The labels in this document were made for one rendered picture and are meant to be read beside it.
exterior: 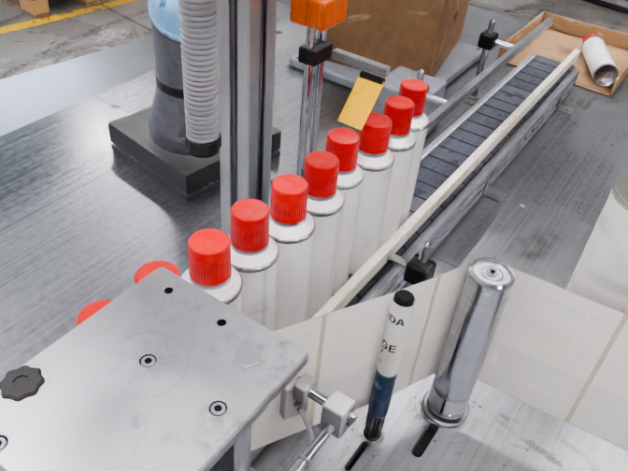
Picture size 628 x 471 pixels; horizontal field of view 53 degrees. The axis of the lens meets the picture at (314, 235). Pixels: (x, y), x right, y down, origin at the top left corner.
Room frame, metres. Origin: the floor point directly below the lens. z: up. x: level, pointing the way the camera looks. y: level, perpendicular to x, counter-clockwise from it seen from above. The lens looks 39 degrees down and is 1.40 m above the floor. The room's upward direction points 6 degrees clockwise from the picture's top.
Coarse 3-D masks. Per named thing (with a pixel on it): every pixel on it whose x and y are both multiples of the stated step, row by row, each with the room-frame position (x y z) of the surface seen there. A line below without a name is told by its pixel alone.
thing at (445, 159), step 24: (528, 72) 1.23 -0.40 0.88; (504, 96) 1.11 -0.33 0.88; (480, 120) 1.01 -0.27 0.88; (504, 120) 1.01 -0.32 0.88; (456, 144) 0.91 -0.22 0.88; (480, 144) 0.92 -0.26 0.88; (432, 168) 0.83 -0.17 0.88; (456, 168) 0.84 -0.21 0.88; (480, 168) 0.85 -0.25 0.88; (432, 192) 0.77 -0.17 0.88; (456, 192) 0.77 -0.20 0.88; (408, 216) 0.70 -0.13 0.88; (432, 216) 0.71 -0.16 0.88; (408, 240) 0.65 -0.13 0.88; (384, 264) 0.59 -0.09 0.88
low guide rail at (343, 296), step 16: (560, 64) 1.20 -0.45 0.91; (544, 80) 1.12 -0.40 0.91; (528, 96) 1.04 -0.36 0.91; (496, 144) 0.89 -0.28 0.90; (480, 160) 0.83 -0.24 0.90; (464, 176) 0.78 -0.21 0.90; (448, 192) 0.73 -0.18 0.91; (432, 208) 0.69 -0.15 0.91; (416, 224) 0.65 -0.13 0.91; (400, 240) 0.61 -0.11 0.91; (384, 256) 0.57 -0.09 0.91; (368, 272) 0.54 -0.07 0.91; (352, 288) 0.51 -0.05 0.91; (336, 304) 0.48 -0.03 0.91
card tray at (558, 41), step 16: (544, 16) 1.65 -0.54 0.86; (560, 16) 1.63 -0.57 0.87; (528, 32) 1.56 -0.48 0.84; (544, 32) 1.60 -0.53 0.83; (560, 32) 1.61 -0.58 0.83; (576, 32) 1.60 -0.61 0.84; (592, 32) 1.58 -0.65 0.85; (608, 32) 1.56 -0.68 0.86; (528, 48) 1.48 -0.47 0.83; (544, 48) 1.49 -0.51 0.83; (560, 48) 1.50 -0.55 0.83; (576, 48) 1.51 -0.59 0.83; (608, 48) 1.54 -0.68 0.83; (624, 48) 1.54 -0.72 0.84; (512, 64) 1.38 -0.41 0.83; (576, 64) 1.41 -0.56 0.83; (624, 64) 1.44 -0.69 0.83; (576, 80) 1.32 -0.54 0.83; (592, 80) 1.33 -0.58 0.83
